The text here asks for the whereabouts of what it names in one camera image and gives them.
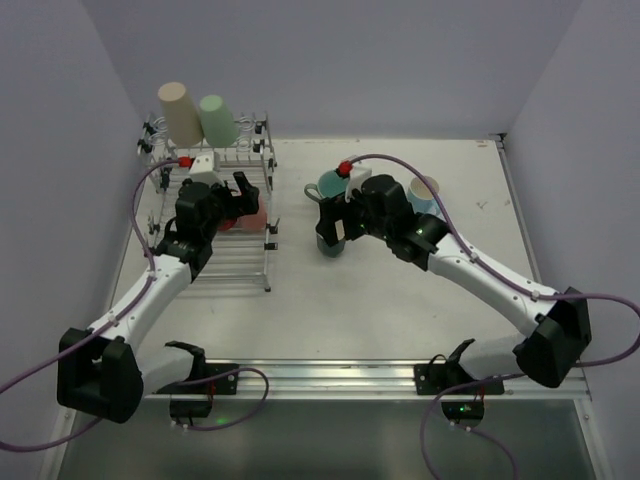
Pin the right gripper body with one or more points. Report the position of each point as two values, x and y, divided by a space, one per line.
329 226

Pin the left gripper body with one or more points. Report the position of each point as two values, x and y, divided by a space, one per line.
239 198

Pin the red mug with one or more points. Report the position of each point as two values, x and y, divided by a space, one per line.
227 224

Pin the dark green mug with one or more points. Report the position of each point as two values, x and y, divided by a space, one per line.
329 247

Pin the pink tumbler cup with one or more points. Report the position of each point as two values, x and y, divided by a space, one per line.
255 222

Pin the sage green mug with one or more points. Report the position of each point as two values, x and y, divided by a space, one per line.
329 185

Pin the light blue patterned cup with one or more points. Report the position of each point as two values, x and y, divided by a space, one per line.
421 198

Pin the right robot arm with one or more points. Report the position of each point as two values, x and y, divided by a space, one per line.
551 334

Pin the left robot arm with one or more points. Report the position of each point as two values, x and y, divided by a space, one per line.
99 372

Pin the metal dish rack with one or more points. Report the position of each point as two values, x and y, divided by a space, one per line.
239 257

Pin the light green tumbler cup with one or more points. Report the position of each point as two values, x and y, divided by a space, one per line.
217 122

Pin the beige tumbler cup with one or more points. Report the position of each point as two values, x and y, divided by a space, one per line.
180 114

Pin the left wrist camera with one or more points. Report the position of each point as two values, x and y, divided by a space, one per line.
205 169

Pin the aluminium rail frame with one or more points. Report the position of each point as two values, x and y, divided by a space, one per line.
334 379

